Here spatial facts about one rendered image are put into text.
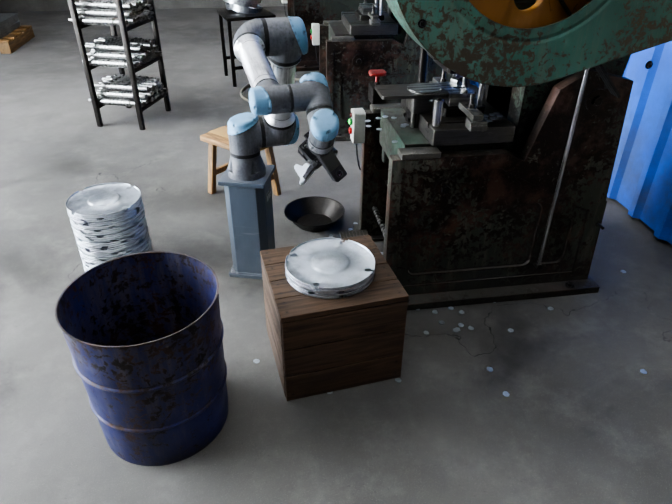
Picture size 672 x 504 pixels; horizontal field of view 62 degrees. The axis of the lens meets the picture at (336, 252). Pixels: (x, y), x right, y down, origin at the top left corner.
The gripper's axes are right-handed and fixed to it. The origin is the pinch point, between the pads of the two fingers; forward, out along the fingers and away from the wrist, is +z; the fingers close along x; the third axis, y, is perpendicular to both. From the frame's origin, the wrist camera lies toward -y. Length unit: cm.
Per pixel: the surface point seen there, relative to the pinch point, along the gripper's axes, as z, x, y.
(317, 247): 10.9, 15.3, -17.3
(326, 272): -0.4, 20.9, -26.1
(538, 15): -38, -67, -14
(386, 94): 9.8, -41.2, 7.4
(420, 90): 10, -52, 1
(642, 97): 57, -161, -63
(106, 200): 56, 57, 59
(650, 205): 69, -132, -105
